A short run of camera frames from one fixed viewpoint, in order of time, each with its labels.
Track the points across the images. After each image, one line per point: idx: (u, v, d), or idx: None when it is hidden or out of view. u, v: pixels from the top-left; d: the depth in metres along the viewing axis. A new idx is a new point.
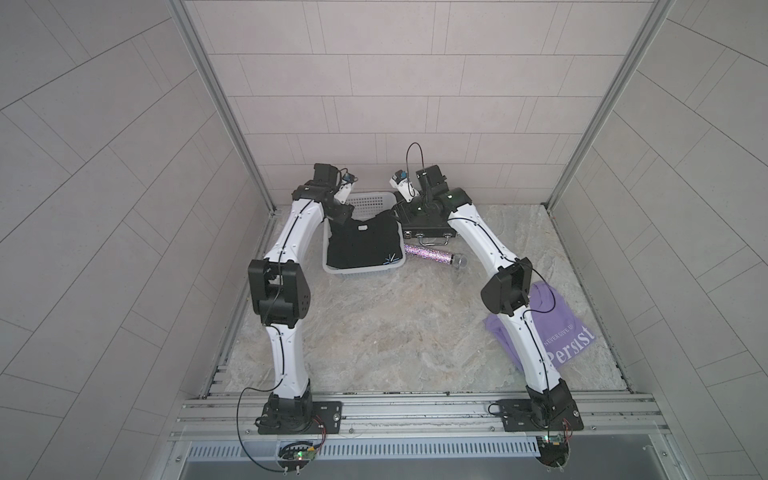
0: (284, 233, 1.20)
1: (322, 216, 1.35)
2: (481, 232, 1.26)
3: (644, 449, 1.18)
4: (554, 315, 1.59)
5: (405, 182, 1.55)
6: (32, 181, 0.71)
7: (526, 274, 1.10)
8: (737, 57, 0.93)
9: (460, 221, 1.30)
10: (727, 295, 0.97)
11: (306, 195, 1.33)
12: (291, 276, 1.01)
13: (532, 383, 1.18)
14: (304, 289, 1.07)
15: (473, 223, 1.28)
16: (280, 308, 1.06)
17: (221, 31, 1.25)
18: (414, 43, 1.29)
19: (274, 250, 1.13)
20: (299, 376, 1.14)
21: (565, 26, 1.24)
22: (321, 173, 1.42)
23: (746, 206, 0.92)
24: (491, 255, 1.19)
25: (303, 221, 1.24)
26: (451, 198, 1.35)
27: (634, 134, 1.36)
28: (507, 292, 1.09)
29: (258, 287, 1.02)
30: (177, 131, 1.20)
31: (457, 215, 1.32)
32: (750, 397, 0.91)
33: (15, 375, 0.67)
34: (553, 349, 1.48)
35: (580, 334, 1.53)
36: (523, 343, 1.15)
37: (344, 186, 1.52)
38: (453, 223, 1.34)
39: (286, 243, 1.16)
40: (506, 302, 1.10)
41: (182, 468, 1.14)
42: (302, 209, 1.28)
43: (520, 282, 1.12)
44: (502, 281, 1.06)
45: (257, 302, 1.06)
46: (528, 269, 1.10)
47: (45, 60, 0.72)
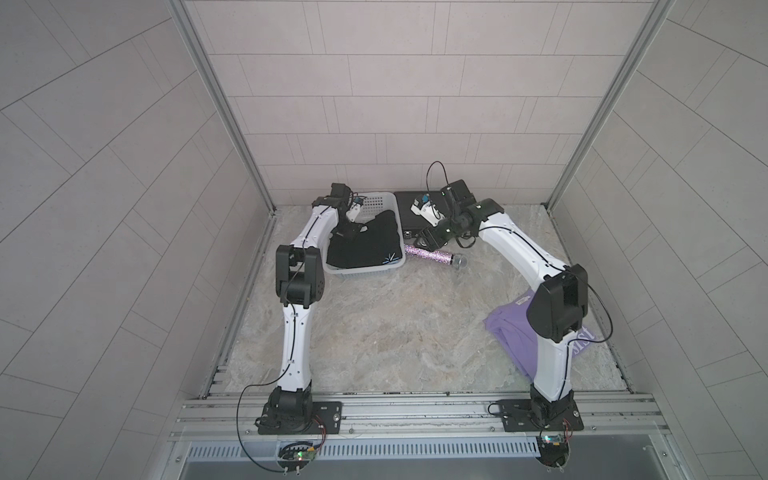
0: (307, 226, 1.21)
1: (336, 224, 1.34)
2: (520, 239, 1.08)
3: (644, 449, 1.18)
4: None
5: (428, 205, 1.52)
6: (32, 181, 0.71)
7: (580, 286, 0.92)
8: (737, 57, 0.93)
9: (494, 230, 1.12)
10: (728, 295, 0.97)
11: (326, 202, 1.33)
12: (312, 257, 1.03)
13: (542, 387, 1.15)
14: (321, 275, 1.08)
15: (511, 232, 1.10)
16: (297, 290, 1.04)
17: (221, 31, 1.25)
18: (413, 44, 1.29)
19: (297, 238, 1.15)
20: (304, 367, 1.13)
21: (565, 26, 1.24)
22: (337, 190, 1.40)
23: (746, 206, 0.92)
24: (535, 264, 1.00)
25: (323, 220, 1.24)
26: (479, 208, 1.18)
27: (634, 134, 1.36)
28: (560, 307, 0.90)
29: (280, 267, 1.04)
30: (177, 131, 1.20)
31: (488, 225, 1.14)
32: (750, 397, 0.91)
33: (15, 376, 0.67)
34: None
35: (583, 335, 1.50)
36: (552, 358, 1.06)
37: (355, 206, 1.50)
38: (484, 235, 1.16)
39: (308, 234, 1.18)
40: (561, 320, 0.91)
41: (182, 468, 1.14)
42: (322, 210, 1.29)
43: (574, 296, 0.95)
44: (553, 292, 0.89)
45: (278, 283, 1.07)
46: (582, 280, 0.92)
47: (45, 61, 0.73)
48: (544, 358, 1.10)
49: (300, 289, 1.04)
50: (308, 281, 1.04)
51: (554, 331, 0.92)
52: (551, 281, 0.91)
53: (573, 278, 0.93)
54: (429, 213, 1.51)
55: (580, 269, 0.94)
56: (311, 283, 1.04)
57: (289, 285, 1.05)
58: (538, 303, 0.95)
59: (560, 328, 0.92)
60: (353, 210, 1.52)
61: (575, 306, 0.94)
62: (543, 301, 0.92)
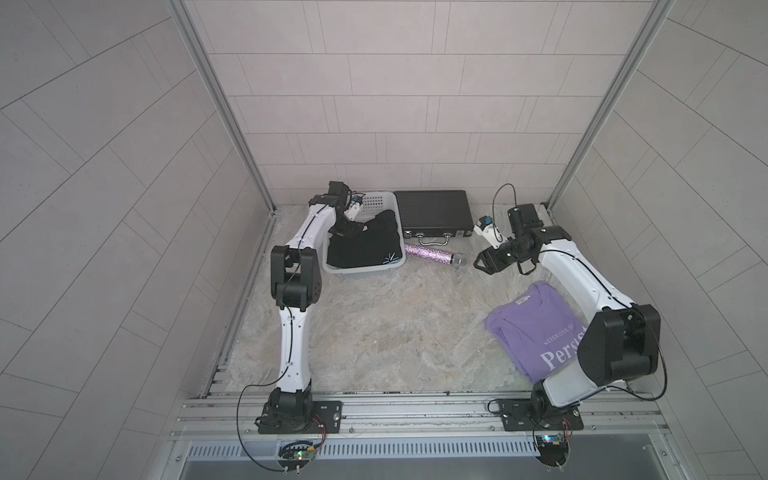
0: (301, 226, 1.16)
1: (334, 222, 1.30)
2: (582, 267, 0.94)
3: (644, 448, 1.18)
4: (553, 317, 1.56)
5: (490, 228, 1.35)
6: (33, 181, 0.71)
7: (647, 331, 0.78)
8: (737, 57, 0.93)
9: (555, 254, 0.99)
10: (728, 294, 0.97)
11: (323, 200, 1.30)
12: (310, 260, 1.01)
13: (548, 389, 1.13)
14: (317, 276, 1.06)
15: (575, 259, 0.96)
16: (294, 292, 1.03)
17: (221, 31, 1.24)
18: (413, 43, 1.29)
19: (293, 238, 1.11)
20: (303, 369, 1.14)
21: (565, 25, 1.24)
22: (335, 188, 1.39)
23: (746, 206, 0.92)
24: (596, 296, 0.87)
25: (320, 219, 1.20)
26: (543, 231, 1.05)
27: (634, 134, 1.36)
28: (617, 347, 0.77)
29: (276, 270, 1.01)
30: (177, 131, 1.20)
31: (550, 247, 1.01)
32: (750, 397, 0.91)
33: (14, 375, 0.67)
34: (552, 349, 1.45)
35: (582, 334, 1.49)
36: (579, 379, 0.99)
37: (353, 205, 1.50)
38: (544, 258, 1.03)
39: (305, 233, 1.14)
40: (617, 364, 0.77)
41: (182, 468, 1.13)
42: (319, 209, 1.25)
43: (640, 343, 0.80)
44: (610, 325, 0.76)
45: (273, 286, 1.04)
46: (653, 326, 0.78)
47: (45, 60, 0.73)
48: (570, 373, 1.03)
49: (297, 291, 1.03)
50: (305, 283, 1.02)
51: (605, 375, 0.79)
52: (611, 311, 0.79)
53: (641, 319, 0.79)
54: (491, 235, 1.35)
55: (653, 312, 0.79)
56: (308, 286, 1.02)
57: (286, 286, 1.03)
58: (592, 337, 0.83)
59: (615, 373, 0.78)
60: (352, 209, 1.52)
61: (638, 354, 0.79)
62: (597, 333, 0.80)
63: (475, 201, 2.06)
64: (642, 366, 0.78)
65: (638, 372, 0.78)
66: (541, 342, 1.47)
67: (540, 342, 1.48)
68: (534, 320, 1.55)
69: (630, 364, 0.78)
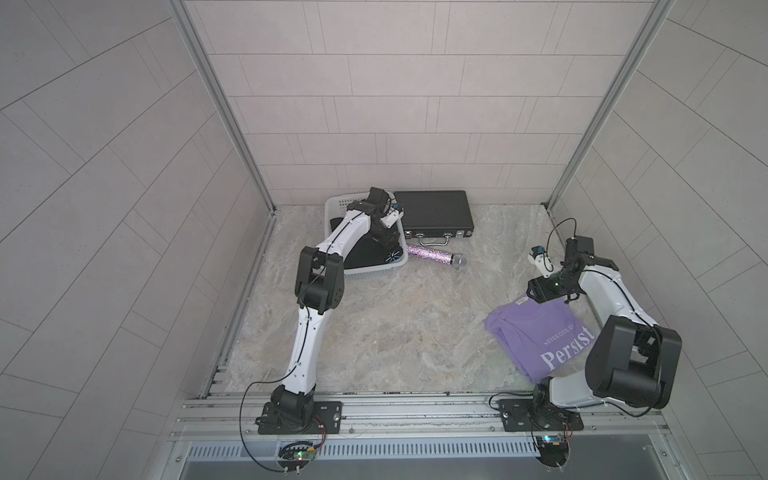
0: (335, 230, 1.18)
1: (367, 231, 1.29)
2: (616, 287, 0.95)
3: (644, 448, 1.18)
4: (554, 317, 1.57)
5: (541, 257, 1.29)
6: (32, 181, 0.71)
7: (661, 354, 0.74)
8: (737, 57, 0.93)
9: (594, 274, 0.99)
10: (727, 295, 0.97)
11: (360, 206, 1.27)
12: (333, 265, 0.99)
13: (553, 385, 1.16)
14: (340, 282, 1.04)
15: (613, 280, 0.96)
16: (314, 293, 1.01)
17: (221, 31, 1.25)
18: (413, 44, 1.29)
19: (324, 242, 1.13)
20: (309, 371, 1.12)
21: (564, 26, 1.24)
22: (375, 195, 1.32)
23: (746, 206, 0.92)
24: (621, 311, 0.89)
25: (354, 226, 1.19)
26: (591, 259, 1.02)
27: (634, 134, 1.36)
28: (622, 356, 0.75)
29: (302, 268, 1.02)
30: (177, 131, 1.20)
31: (592, 269, 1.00)
32: (751, 397, 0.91)
33: (15, 375, 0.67)
34: (552, 350, 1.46)
35: (581, 334, 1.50)
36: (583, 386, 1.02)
37: (391, 213, 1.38)
38: (582, 279, 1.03)
39: (335, 239, 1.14)
40: (617, 373, 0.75)
41: (182, 468, 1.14)
42: (354, 216, 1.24)
43: (654, 366, 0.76)
44: (619, 330, 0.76)
45: (298, 284, 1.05)
46: (670, 350, 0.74)
47: (45, 60, 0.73)
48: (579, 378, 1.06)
49: (317, 294, 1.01)
50: (327, 286, 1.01)
51: (603, 382, 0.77)
52: (625, 319, 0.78)
53: (659, 339, 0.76)
54: (542, 264, 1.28)
55: (677, 338, 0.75)
56: (328, 290, 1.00)
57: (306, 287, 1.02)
58: (600, 344, 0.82)
59: (614, 382, 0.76)
60: (390, 217, 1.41)
61: (647, 377, 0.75)
62: (606, 338, 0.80)
63: (475, 201, 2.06)
64: (648, 388, 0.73)
65: (642, 393, 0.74)
66: (541, 343, 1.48)
67: (540, 342, 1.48)
68: (534, 320, 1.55)
69: (634, 380, 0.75)
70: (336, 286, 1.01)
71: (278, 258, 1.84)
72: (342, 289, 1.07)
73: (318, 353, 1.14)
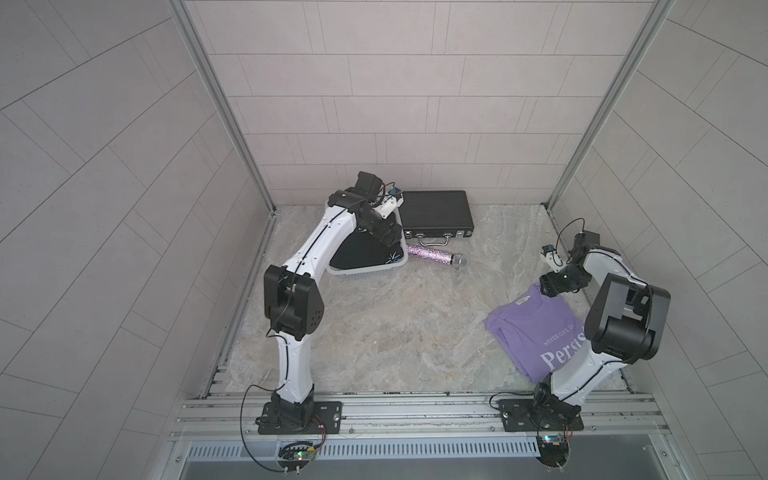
0: (308, 241, 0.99)
1: (354, 230, 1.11)
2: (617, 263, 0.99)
3: (644, 449, 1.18)
4: (553, 317, 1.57)
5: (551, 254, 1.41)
6: (32, 181, 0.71)
7: (652, 308, 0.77)
8: (737, 57, 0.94)
9: (596, 254, 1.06)
10: (728, 294, 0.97)
11: (342, 201, 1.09)
12: (305, 290, 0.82)
13: (553, 376, 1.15)
14: (318, 303, 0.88)
15: (613, 257, 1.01)
16: (288, 319, 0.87)
17: (221, 31, 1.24)
18: (413, 44, 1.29)
19: (293, 259, 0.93)
20: (301, 382, 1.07)
21: (564, 27, 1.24)
22: (363, 182, 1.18)
23: (746, 206, 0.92)
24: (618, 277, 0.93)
25: (333, 230, 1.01)
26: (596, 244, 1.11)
27: (634, 134, 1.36)
28: (616, 307, 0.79)
29: (268, 291, 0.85)
30: (177, 131, 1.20)
31: (594, 251, 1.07)
32: (751, 397, 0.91)
33: (15, 376, 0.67)
34: (552, 350, 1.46)
35: (581, 334, 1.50)
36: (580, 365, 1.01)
37: (387, 200, 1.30)
38: (588, 263, 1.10)
39: (308, 252, 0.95)
40: (611, 323, 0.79)
41: (182, 469, 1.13)
42: (333, 216, 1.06)
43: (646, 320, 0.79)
44: (614, 283, 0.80)
45: (267, 308, 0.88)
46: (661, 304, 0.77)
47: (45, 60, 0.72)
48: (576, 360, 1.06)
49: (291, 320, 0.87)
50: (300, 312, 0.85)
51: (599, 334, 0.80)
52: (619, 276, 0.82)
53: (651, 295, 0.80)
54: (551, 261, 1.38)
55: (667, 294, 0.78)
56: (302, 316, 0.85)
57: (277, 313, 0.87)
58: (596, 301, 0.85)
59: (608, 333, 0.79)
60: (386, 205, 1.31)
61: (639, 329, 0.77)
62: (601, 294, 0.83)
63: (475, 201, 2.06)
64: (642, 337, 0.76)
65: (634, 344, 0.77)
66: (541, 343, 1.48)
67: (540, 342, 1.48)
68: (534, 320, 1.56)
69: (628, 330, 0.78)
70: (311, 312, 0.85)
71: (278, 258, 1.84)
72: (320, 309, 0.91)
73: (309, 362, 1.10)
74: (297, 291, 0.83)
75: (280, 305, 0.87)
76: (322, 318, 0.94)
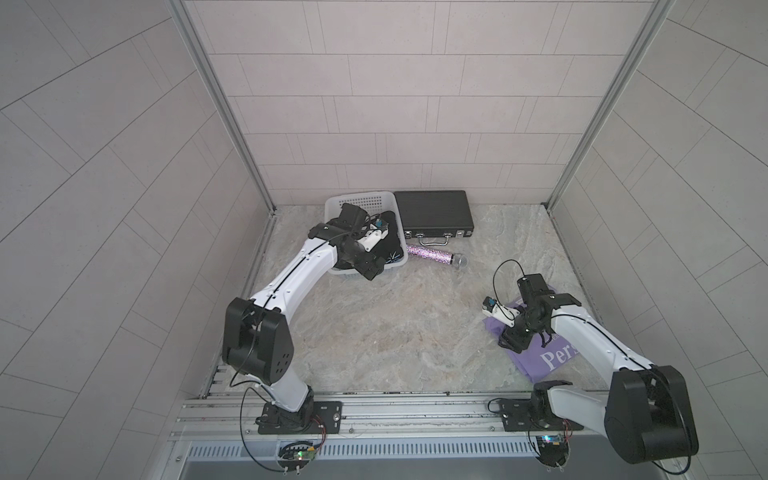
0: (282, 273, 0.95)
1: (334, 263, 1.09)
2: (596, 330, 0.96)
3: None
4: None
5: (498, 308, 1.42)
6: (33, 181, 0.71)
7: (674, 398, 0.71)
8: (737, 57, 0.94)
9: (566, 318, 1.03)
10: (728, 295, 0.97)
11: (324, 233, 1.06)
12: (271, 329, 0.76)
13: (552, 396, 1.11)
14: (284, 346, 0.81)
15: (587, 322, 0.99)
16: (250, 365, 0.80)
17: (221, 31, 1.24)
18: (414, 43, 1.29)
19: (262, 292, 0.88)
20: (291, 395, 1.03)
21: (565, 26, 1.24)
22: (348, 214, 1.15)
23: (746, 206, 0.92)
24: (613, 356, 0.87)
25: (310, 264, 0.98)
26: (552, 297, 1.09)
27: (634, 134, 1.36)
28: (643, 416, 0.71)
29: (230, 331, 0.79)
30: (177, 131, 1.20)
31: (560, 311, 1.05)
32: (751, 397, 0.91)
33: (15, 375, 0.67)
34: (552, 349, 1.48)
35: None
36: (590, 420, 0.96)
37: (372, 232, 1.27)
38: (557, 326, 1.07)
39: (280, 285, 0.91)
40: (645, 433, 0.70)
41: (182, 469, 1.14)
42: (312, 249, 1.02)
43: (672, 412, 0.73)
44: (629, 387, 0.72)
45: (227, 350, 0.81)
46: (679, 391, 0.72)
47: (45, 60, 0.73)
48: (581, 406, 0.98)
49: (253, 364, 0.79)
50: (263, 356, 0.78)
51: (639, 451, 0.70)
52: (628, 372, 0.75)
53: (664, 382, 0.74)
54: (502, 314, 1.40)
55: (678, 375, 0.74)
56: (265, 361, 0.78)
57: (238, 357, 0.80)
58: (615, 404, 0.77)
59: (647, 448, 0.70)
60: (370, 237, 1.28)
61: (670, 425, 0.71)
62: (619, 398, 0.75)
63: (475, 201, 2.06)
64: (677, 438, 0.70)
65: (673, 446, 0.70)
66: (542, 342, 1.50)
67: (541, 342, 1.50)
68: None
69: (663, 436, 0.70)
70: (275, 358, 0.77)
71: (278, 258, 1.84)
72: (289, 352, 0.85)
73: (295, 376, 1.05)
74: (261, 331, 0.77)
75: (243, 346, 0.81)
76: (289, 363, 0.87)
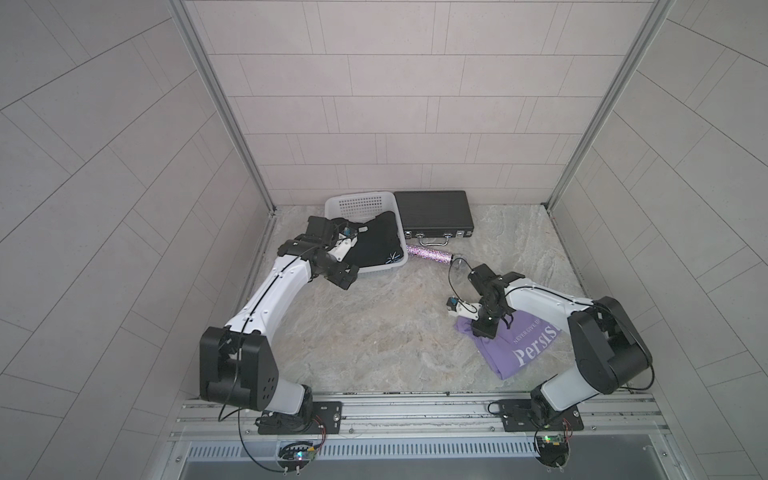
0: (257, 294, 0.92)
1: (308, 278, 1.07)
2: (543, 290, 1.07)
3: (643, 449, 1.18)
4: (520, 314, 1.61)
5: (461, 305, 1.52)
6: (32, 181, 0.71)
7: (618, 321, 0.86)
8: (737, 57, 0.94)
9: (516, 290, 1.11)
10: (728, 295, 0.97)
11: (294, 249, 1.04)
12: (252, 352, 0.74)
13: (549, 396, 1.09)
14: (267, 369, 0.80)
15: (533, 286, 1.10)
16: (234, 395, 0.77)
17: (221, 31, 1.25)
18: (413, 43, 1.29)
19: (238, 317, 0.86)
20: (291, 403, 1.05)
21: (564, 26, 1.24)
22: (314, 227, 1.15)
23: (746, 206, 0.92)
24: (561, 304, 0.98)
25: (285, 280, 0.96)
26: (502, 279, 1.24)
27: (633, 134, 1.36)
28: (604, 345, 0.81)
29: (207, 362, 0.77)
30: (177, 131, 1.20)
31: (510, 287, 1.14)
32: (751, 397, 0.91)
33: (15, 376, 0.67)
34: (521, 345, 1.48)
35: (548, 327, 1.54)
36: (579, 384, 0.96)
37: (342, 241, 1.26)
38: (512, 301, 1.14)
39: (256, 307, 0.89)
40: (611, 360, 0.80)
41: (182, 469, 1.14)
42: (284, 265, 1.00)
43: (623, 336, 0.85)
44: (584, 324, 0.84)
45: (205, 383, 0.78)
46: (620, 315, 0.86)
47: (45, 61, 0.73)
48: (568, 376, 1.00)
49: (238, 394, 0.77)
50: (247, 382, 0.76)
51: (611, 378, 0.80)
52: (579, 312, 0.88)
53: (609, 312, 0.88)
54: (465, 310, 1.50)
55: (615, 304, 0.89)
56: (251, 388, 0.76)
57: (219, 390, 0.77)
58: (580, 347, 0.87)
59: (617, 373, 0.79)
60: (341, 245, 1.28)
61: (625, 346, 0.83)
62: (580, 341, 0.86)
63: (475, 201, 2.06)
64: (635, 356, 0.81)
65: (635, 364, 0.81)
66: (512, 340, 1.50)
67: (511, 339, 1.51)
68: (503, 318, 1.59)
69: (625, 358, 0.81)
70: (261, 384, 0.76)
71: None
72: (274, 377, 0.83)
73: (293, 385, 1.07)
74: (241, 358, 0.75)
75: (223, 378, 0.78)
76: (274, 388, 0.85)
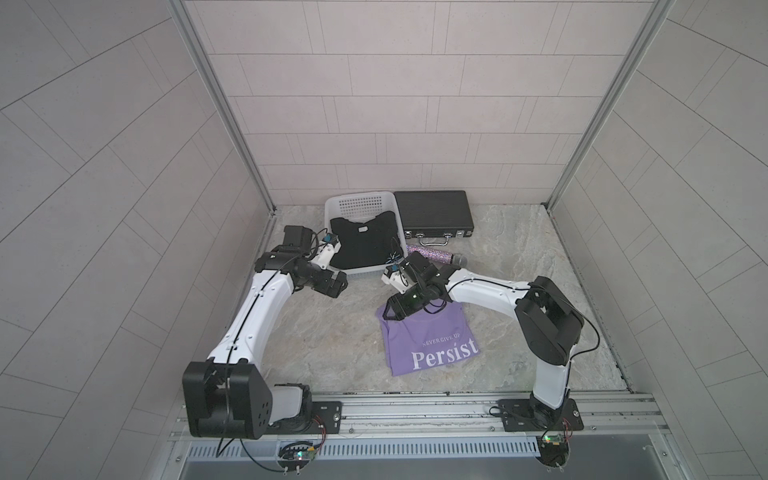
0: (239, 318, 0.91)
1: (291, 290, 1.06)
2: (482, 281, 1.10)
3: (644, 449, 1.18)
4: (444, 320, 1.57)
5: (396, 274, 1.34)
6: (33, 181, 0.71)
7: (552, 295, 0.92)
8: (737, 57, 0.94)
9: (460, 286, 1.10)
10: (728, 295, 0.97)
11: (272, 263, 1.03)
12: (241, 383, 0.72)
13: (541, 396, 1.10)
14: (260, 395, 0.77)
15: (473, 278, 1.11)
16: (229, 426, 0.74)
17: (221, 31, 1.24)
18: (413, 43, 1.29)
19: (222, 348, 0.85)
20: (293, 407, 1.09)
21: (565, 27, 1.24)
22: (290, 235, 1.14)
23: (746, 206, 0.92)
24: (503, 294, 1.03)
25: (266, 298, 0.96)
26: (439, 275, 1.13)
27: (634, 134, 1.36)
28: (548, 324, 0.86)
29: (193, 401, 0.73)
30: (177, 131, 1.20)
31: (452, 283, 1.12)
32: (751, 397, 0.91)
33: (14, 376, 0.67)
34: (426, 350, 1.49)
35: (464, 345, 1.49)
36: (550, 370, 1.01)
37: (323, 248, 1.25)
38: (454, 294, 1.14)
39: (239, 333, 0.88)
40: (557, 335, 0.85)
41: (182, 469, 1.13)
42: (264, 282, 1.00)
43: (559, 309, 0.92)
44: (528, 311, 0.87)
45: (195, 422, 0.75)
46: (553, 289, 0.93)
47: (45, 60, 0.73)
48: (538, 367, 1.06)
49: (234, 425, 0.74)
50: (240, 413, 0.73)
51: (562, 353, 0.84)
52: (523, 301, 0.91)
53: (543, 291, 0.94)
54: (397, 281, 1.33)
55: (546, 282, 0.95)
56: (246, 417, 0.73)
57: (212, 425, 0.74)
58: (530, 333, 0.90)
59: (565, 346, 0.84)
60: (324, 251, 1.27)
61: (563, 316, 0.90)
62: (529, 327, 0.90)
63: (475, 201, 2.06)
64: (573, 323, 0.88)
65: (576, 331, 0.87)
66: (420, 342, 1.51)
67: (419, 342, 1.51)
68: (425, 320, 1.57)
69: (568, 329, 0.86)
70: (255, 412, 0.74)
71: None
72: (266, 401, 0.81)
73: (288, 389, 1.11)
74: (230, 389, 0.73)
75: (214, 412, 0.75)
76: (269, 411, 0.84)
